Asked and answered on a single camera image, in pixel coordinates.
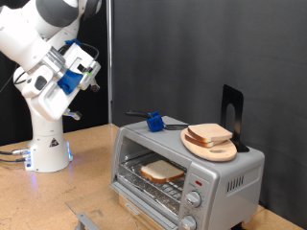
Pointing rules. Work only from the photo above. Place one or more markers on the black metal bookend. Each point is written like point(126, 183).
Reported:
point(238, 127)

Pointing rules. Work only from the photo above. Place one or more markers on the white bread slice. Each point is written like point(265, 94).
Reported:
point(200, 142)
point(209, 131)
point(161, 171)

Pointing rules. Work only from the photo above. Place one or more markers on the black taped oven foot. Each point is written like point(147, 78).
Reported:
point(238, 227)

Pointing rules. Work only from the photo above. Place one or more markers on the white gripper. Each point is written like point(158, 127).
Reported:
point(51, 102)

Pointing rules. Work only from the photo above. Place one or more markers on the silver toaster oven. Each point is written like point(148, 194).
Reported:
point(224, 172)

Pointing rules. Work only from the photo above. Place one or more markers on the vertical metal pole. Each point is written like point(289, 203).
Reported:
point(109, 96)

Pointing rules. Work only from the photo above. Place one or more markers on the silver oven knob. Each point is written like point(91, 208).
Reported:
point(189, 223)
point(193, 199)

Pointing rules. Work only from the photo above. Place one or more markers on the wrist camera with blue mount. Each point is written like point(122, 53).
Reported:
point(68, 81)

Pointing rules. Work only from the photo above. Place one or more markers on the round wooden cutting board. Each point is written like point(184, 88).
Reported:
point(214, 154)

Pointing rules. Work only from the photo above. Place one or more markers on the metal spatula with blue block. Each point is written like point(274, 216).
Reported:
point(155, 122)

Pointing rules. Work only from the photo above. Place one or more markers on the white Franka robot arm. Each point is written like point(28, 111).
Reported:
point(48, 143)

